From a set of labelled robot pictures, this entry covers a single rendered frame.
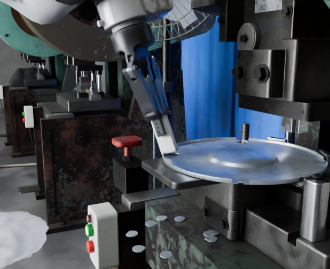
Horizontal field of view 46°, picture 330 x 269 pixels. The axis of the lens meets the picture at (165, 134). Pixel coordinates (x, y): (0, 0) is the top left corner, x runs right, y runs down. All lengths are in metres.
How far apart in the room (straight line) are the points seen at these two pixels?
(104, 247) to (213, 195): 0.30
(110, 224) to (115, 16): 0.44
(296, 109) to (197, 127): 2.71
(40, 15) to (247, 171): 0.44
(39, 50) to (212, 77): 1.53
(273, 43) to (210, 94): 2.45
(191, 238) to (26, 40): 3.08
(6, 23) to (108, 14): 2.93
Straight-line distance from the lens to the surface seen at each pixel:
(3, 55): 7.17
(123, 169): 0.92
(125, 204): 0.91
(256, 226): 0.69
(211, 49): 3.12
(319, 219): 0.60
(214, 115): 3.13
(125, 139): 0.96
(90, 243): 0.92
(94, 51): 1.94
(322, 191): 0.59
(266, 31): 0.73
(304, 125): 0.77
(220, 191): 0.70
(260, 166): 0.67
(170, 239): 0.78
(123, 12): 0.69
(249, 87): 0.71
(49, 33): 1.90
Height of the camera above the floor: 0.97
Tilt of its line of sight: 12 degrees down
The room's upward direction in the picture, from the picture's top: straight up
